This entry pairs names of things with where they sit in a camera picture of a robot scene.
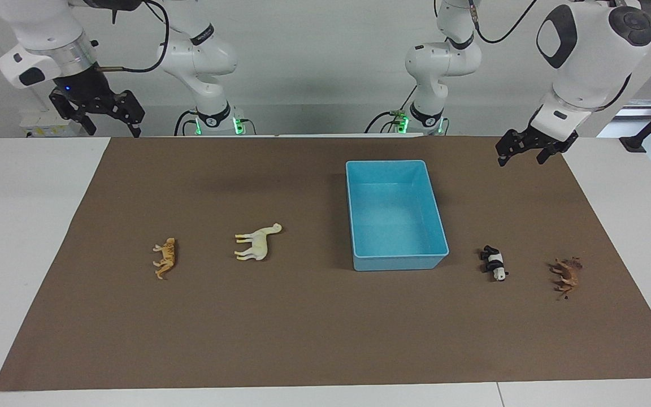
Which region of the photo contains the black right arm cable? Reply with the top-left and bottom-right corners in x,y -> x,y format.
97,0 -> 171,74

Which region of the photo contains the black left base cable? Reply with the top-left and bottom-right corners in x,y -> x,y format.
364,85 -> 418,134

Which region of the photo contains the black base cable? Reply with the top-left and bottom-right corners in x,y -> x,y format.
364,85 -> 418,134
174,109 -> 199,136

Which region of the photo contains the cream white llama toy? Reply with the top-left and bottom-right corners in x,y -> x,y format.
234,223 -> 283,262

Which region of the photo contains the black and white panda toy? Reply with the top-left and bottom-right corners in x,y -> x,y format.
479,245 -> 509,282

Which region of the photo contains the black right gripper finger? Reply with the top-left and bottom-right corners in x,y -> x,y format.
112,90 -> 145,138
50,95 -> 97,136

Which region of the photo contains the white background box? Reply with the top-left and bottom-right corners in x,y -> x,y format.
19,110 -> 84,138

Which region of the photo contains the brown lion toy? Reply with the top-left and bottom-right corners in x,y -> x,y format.
549,257 -> 583,300

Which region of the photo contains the light blue plastic storage box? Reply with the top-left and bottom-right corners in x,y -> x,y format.
345,160 -> 449,272

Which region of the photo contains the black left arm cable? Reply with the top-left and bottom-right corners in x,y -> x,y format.
468,0 -> 542,45

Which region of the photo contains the black right base cable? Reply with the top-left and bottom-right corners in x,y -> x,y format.
174,109 -> 199,136

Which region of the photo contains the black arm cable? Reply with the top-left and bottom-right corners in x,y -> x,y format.
97,0 -> 171,74
468,0 -> 542,45

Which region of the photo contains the brown table mat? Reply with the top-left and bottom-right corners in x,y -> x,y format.
0,136 -> 651,392

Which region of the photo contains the orange striped tiger toy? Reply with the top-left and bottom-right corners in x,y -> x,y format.
153,237 -> 177,280

